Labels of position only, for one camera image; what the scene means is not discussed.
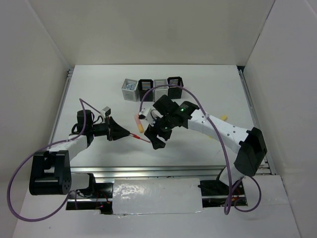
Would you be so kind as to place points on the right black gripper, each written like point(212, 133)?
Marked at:
point(151, 133)

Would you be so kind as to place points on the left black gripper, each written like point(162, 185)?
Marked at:
point(115, 131)

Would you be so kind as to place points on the orange pastel highlighter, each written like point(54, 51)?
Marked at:
point(139, 124)

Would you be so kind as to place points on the red gel pen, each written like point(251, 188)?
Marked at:
point(139, 138)

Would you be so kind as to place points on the blue patterned tape roll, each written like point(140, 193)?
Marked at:
point(130, 87)

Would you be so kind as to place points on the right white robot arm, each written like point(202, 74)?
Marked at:
point(249, 145)

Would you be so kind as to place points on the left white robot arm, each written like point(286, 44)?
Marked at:
point(51, 170)

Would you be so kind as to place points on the silver slotted container right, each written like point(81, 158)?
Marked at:
point(162, 90)

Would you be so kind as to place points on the silver slotted container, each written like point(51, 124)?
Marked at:
point(162, 90)
point(130, 95)

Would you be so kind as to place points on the silver slotted container left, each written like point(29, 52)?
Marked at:
point(130, 95)

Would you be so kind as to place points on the black slotted container right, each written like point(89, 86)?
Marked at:
point(174, 88)

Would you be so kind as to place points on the black slotted container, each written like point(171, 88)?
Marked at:
point(174, 88)
point(144, 85)

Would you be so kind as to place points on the black slotted container left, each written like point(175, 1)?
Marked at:
point(144, 85)

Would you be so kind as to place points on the silver foil sheet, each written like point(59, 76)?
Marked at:
point(156, 196)

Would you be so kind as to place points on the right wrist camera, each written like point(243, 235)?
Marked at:
point(149, 115)

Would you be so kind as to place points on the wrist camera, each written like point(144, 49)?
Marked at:
point(149, 115)
point(105, 112)

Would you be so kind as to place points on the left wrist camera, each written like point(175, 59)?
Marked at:
point(105, 112)

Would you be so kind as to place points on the aluminium rail frame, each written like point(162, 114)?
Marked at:
point(219, 88)

